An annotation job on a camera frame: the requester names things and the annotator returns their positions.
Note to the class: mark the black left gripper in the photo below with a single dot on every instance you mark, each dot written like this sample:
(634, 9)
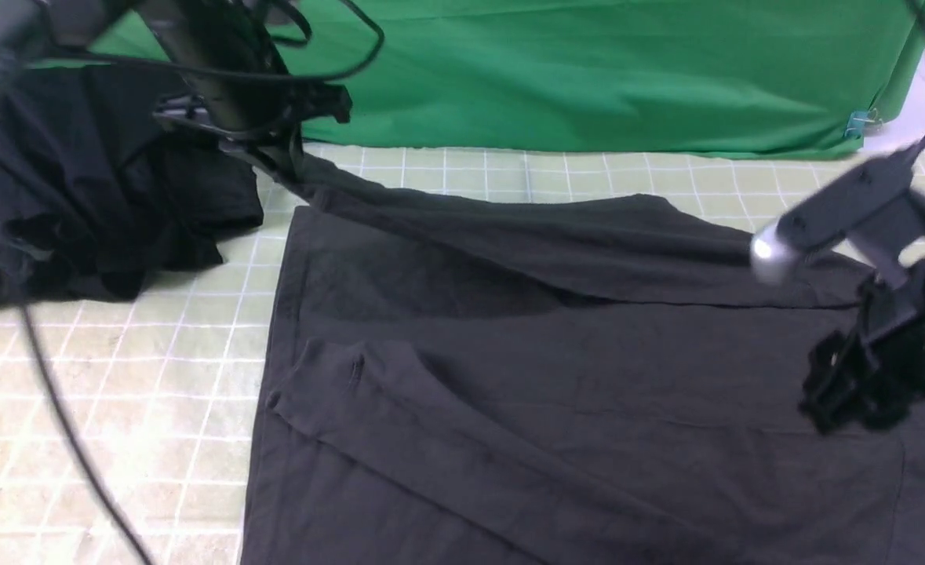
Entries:
(263, 129)

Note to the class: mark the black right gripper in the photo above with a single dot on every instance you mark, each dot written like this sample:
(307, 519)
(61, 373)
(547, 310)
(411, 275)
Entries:
(874, 373)

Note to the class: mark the dark gray long-sleeve top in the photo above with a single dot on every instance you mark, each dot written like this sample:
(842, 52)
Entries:
(450, 381)

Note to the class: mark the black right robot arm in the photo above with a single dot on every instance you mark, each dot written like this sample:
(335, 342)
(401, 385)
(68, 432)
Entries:
(874, 373)

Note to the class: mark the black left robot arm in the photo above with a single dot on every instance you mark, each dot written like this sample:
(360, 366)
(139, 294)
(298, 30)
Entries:
(212, 44)

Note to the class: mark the black clothes pile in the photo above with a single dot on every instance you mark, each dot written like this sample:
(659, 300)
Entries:
(96, 198)

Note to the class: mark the teal binder clip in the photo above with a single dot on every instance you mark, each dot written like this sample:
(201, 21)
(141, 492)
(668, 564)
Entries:
(861, 123)

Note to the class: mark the green backdrop cloth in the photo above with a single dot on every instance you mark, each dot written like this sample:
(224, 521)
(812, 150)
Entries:
(738, 79)

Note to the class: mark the green grid cutting mat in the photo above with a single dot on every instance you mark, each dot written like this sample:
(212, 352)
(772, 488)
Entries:
(164, 389)

